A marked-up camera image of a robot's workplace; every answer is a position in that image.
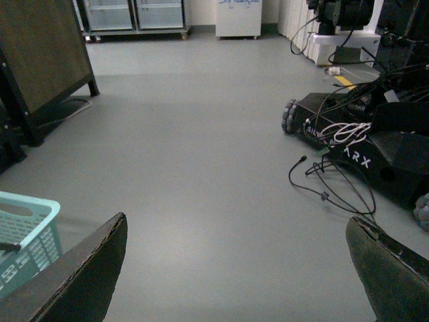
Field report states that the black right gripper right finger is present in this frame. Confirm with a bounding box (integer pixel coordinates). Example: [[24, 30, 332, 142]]
[[345, 216, 428, 321]]

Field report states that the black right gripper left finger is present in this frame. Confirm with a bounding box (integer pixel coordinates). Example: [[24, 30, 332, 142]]
[[1, 213, 128, 321]]

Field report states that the light blue plastic basket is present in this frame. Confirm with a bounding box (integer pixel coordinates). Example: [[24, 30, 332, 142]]
[[1, 191, 62, 298]]

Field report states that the glass door display cabinet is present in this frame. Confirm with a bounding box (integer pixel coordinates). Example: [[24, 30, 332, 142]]
[[72, 0, 190, 43]]

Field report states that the white box on feet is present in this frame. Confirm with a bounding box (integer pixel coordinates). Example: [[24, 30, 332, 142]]
[[215, 0, 263, 40]]

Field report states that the black loose floor cable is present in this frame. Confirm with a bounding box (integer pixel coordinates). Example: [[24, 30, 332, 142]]
[[288, 154, 377, 215]]

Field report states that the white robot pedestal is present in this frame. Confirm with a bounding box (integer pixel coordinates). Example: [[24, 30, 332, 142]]
[[306, 1, 383, 66]]

